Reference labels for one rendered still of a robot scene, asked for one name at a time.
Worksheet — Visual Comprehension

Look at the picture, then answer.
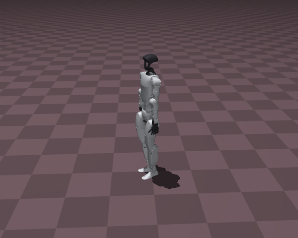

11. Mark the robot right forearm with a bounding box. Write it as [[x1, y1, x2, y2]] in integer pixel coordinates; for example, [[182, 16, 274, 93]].
[[139, 94, 145, 109]]

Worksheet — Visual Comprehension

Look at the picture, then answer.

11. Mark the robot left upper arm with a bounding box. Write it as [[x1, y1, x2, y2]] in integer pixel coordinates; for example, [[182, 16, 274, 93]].
[[149, 77, 161, 106]]

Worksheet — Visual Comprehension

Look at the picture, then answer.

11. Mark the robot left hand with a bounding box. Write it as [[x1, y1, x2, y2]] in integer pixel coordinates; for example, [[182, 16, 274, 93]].
[[148, 120, 158, 135]]

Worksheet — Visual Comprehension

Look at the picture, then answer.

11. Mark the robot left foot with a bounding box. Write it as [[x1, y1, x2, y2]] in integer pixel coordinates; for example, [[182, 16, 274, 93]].
[[142, 170, 158, 179]]

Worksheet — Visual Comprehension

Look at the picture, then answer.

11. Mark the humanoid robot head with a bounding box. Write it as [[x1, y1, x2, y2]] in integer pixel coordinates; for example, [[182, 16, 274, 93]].
[[143, 54, 158, 75]]

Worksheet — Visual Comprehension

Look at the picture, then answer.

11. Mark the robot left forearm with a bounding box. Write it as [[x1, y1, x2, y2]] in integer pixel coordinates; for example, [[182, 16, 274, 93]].
[[151, 100, 159, 124]]

